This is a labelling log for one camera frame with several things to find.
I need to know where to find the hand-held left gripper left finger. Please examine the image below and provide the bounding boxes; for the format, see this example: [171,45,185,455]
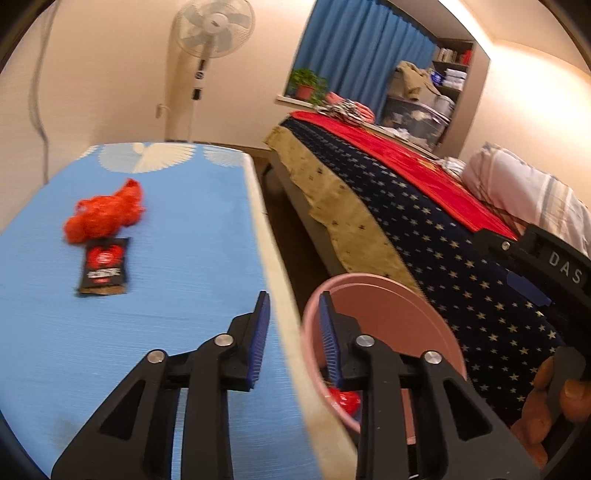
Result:
[52,291,271,480]

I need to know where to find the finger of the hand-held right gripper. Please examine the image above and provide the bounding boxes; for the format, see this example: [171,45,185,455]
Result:
[505,271,555,308]
[473,226,525,254]

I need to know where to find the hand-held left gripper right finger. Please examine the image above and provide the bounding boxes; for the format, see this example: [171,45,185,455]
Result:
[318,291,541,480]

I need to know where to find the red wrapper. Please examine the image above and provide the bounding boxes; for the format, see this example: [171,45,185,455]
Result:
[329,388,362,416]

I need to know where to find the pink bin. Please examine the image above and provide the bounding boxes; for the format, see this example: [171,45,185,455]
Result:
[300,273,467,446]

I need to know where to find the black sachet with red print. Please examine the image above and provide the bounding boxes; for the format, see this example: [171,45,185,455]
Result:
[76,237,131,297]

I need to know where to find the red plastic bag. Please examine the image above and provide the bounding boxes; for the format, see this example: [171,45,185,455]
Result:
[63,178,147,245]

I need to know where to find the person's right hand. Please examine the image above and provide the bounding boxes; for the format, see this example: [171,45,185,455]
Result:
[510,356,591,468]

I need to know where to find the plaid pillow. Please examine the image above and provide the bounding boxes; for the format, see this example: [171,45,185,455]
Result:
[462,142,591,259]

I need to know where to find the red navy starry blanket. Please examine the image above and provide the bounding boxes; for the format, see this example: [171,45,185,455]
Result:
[264,111,568,416]

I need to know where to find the blue patterned mattress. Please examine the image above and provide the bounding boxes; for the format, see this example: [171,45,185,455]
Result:
[0,142,358,480]

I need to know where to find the clear storage box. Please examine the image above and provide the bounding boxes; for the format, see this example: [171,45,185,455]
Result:
[381,95,455,151]

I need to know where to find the beige jacket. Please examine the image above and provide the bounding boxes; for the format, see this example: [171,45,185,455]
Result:
[390,61,439,100]

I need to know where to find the pink cloth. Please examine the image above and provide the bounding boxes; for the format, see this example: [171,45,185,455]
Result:
[325,91,376,123]

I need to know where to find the zebra striped cloth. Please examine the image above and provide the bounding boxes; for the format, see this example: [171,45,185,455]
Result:
[318,102,365,124]

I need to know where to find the blue curtain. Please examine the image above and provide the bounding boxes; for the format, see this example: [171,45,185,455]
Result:
[294,0,437,124]

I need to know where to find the potted green plant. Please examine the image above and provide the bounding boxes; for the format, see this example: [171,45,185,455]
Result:
[287,68,329,106]

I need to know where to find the white standing fan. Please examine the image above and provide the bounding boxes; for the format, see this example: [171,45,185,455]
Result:
[167,0,256,143]

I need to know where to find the wall shelf with books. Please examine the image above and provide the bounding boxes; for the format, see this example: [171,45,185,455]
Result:
[431,38,475,107]

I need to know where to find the grey wall cable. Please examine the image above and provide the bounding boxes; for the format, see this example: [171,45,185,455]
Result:
[28,0,58,185]

